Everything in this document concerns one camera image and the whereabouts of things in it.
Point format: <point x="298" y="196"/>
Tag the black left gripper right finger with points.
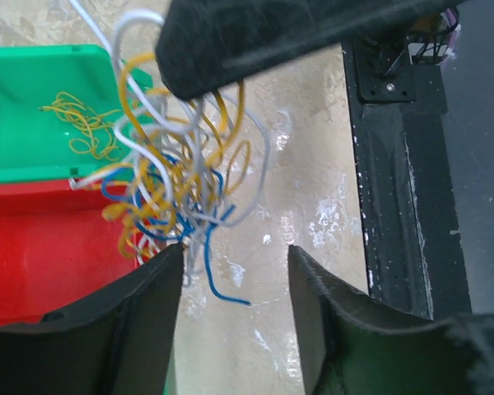
<point x="350" y="343"/>

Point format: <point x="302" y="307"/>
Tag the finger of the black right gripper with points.
<point x="206" y="45"/>

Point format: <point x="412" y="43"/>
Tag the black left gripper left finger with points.
<point x="117" y="340"/>

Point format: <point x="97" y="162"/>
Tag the red plastic bin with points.
<point x="55" y="248"/>

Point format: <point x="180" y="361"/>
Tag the right green plastic bin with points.
<point x="57" y="104"/>

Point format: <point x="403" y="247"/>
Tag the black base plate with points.
<point x="397" y="103"/>

